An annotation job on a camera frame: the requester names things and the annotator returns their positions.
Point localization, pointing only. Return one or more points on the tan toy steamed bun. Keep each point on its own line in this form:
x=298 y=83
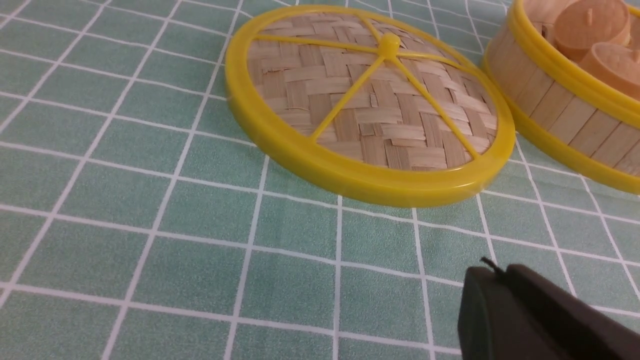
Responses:
x=586 y=22

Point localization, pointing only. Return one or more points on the yellow bamboo steamer basket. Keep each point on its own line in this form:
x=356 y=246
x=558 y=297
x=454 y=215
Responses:
x=567 y=113

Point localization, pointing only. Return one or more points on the yellow woven bamboo steamer lid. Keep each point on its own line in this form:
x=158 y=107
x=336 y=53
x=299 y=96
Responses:
x=366 y=106

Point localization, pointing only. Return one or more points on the green checkered tablecloth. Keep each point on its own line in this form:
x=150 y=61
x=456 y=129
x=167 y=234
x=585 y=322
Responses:
x=138 y=222

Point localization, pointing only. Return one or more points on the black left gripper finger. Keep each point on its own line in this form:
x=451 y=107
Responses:
x=517 y=314

